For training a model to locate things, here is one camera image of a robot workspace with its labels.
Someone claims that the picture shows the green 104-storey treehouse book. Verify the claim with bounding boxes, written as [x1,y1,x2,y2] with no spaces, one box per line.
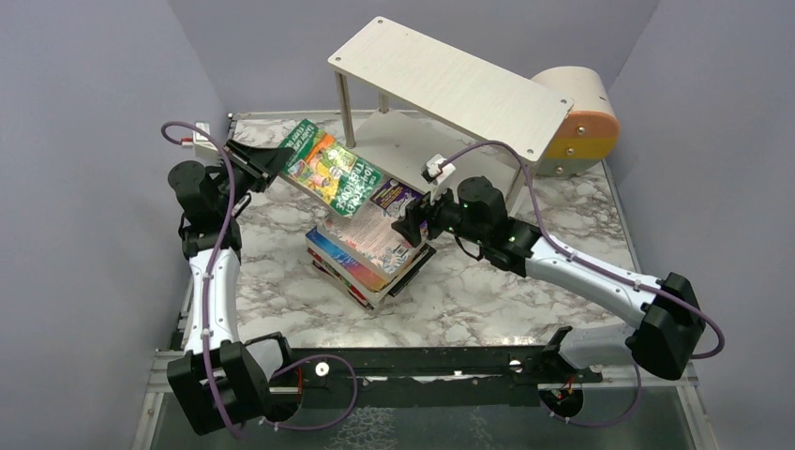
[280,120,384,218]

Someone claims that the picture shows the purple cartoon book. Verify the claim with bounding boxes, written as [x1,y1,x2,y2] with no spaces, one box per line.
[369,178,424,218]

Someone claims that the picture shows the pink floral book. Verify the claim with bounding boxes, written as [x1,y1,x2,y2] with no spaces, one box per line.
[317,201,421,279]

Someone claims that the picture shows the white two-tier shelf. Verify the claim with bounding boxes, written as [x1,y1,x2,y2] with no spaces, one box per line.
[328,17,575,213]

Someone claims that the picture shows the blue orange sunset book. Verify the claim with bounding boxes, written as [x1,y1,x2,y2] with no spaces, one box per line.
[305,229,413,296]

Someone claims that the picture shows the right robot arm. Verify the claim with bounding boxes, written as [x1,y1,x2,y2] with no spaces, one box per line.
[392,176,706,381]

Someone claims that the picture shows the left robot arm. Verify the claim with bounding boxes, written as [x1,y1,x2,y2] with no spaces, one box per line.
[167,141,294,436]

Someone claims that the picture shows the red bottom books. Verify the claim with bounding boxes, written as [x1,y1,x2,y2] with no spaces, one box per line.
[311,245,437,311]

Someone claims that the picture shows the round wooden drawer box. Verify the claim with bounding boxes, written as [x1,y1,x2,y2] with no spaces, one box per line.
[532,66,621,177]

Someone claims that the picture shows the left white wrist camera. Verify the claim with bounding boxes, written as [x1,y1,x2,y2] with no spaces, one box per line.
[192,121,218,163]

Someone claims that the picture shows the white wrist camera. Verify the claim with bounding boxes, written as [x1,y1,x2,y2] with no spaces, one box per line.
[421,154,447,186]
[192,121,218,163]

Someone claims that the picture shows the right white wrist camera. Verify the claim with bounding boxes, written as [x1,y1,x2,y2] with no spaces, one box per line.
[421,154,447,186]

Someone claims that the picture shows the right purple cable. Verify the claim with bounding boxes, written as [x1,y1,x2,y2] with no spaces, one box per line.
[434,140,727,429]

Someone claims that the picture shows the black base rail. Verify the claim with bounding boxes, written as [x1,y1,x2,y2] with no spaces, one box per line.
[167,344,605,412]

